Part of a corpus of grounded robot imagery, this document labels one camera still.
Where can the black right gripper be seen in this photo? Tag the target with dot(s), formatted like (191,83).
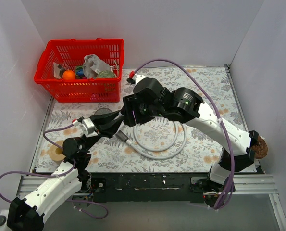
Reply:
(129,110)

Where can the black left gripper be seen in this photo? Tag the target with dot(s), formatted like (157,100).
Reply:
(100,127)

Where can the grey shower head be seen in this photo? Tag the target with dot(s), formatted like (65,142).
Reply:
(103,111)

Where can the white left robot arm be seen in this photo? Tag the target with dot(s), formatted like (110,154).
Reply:
(32,212)

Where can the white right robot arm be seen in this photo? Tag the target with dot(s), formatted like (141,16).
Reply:
(237,154)

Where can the floral table mat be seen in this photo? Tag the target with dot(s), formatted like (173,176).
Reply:
(159,145)

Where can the green round fruit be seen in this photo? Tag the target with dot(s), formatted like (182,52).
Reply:
(106,74)

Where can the brown tape roll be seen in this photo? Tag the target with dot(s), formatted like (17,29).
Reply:
(55,154)

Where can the crumpled grey paper bag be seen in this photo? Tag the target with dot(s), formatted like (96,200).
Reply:
(93,65)

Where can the orange fruit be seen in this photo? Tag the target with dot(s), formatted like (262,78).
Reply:
(69,75)

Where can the red plastic basket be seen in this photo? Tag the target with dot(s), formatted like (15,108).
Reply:
(62,55)

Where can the white box device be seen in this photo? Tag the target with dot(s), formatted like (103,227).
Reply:
(3,220)

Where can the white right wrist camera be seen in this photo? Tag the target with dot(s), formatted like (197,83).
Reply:
(135,78)

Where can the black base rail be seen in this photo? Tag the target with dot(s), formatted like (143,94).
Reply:
(154,187)

